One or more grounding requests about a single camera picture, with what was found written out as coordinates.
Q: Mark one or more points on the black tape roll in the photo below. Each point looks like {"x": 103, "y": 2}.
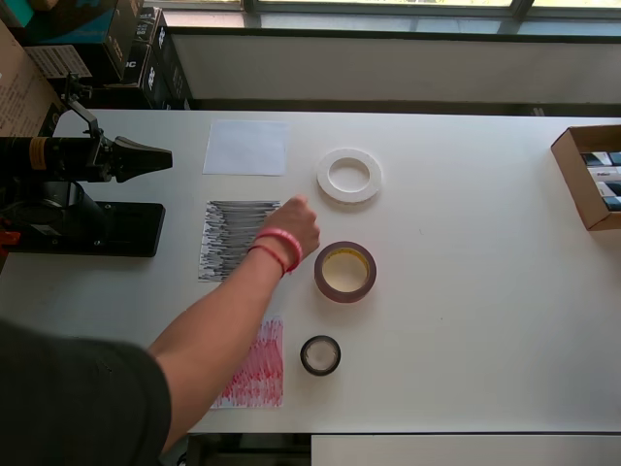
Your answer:
{"x": 320, "y": 371}

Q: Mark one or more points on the tall brown GX760A cardboard box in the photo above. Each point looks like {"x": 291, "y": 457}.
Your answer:
{"x": 19, "y": 97}

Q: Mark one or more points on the red scribbled paper sheet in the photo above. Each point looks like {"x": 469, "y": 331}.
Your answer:
{"x": 262, "y": 369}

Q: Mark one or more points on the black table leg frame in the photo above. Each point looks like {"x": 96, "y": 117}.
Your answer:
{"x": 233, "y": 451}

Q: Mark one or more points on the dark window frame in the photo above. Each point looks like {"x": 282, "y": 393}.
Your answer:
{"x": 521, "y": 7}

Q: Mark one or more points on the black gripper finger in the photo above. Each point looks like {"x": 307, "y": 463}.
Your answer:
{"x": 140, "y": 166}
{"x": 140, "y": 153}

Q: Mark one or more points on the open brown cardboard tray box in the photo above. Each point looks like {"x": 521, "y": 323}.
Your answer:
{"x": 570, "y": 165}

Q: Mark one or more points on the plain white paper sheet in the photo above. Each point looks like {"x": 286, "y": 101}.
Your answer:
{"x": 242, "y": 145}

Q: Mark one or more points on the black scribbled paper sheet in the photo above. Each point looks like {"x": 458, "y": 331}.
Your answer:
{"x": 218, "y": 233}

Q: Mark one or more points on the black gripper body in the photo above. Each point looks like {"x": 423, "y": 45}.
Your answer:
{"x": 107, "y": 160}

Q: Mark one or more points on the pink wristband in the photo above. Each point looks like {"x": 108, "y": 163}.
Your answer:
{"x": 287, "y": 238}

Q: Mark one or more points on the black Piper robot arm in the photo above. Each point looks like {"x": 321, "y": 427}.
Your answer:
{"x": 63, "y": 160}

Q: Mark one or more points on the white board panel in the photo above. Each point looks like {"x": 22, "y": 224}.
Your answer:
{"x": 461, "y": 451}

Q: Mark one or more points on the dark grey shirt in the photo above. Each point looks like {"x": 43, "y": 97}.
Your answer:
{"x": 73, "y": 398}

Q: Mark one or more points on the white tape roll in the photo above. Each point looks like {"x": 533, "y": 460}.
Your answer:
{"x": 324, "y": 187}

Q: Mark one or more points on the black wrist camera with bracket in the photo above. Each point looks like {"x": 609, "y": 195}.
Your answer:
{"x": 73, "y": 92}

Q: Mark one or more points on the small black white carton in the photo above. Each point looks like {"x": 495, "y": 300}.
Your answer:
{"x": 599, "y": 158}
{"x": 611, "y": 189}
{"x": 613, "y": 204}
{"x": 606, "y": 174}

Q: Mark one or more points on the person's bare forearm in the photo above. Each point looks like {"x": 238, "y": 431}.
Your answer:
{"x": 218, "y": 320}

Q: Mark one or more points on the teal topped black box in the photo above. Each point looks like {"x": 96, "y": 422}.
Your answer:
{"x": 68, "y": 24}

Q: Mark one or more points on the large brown tape roll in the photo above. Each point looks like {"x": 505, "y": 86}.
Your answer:
{"x": 344, "y": 297}

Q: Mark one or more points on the black printed carton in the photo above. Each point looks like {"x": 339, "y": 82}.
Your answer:
{"x": 138, "y": 34}
{"x": 167, "y": 73}

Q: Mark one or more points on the orange table clamp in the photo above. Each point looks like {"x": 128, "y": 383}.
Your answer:
{"x": 9, "y": 239}

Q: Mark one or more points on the person's hand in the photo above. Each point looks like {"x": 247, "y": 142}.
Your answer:
{"x": 298, "y": 223}

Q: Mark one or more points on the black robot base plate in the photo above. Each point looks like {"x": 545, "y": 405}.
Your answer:
{"x": 136, "y": 233}

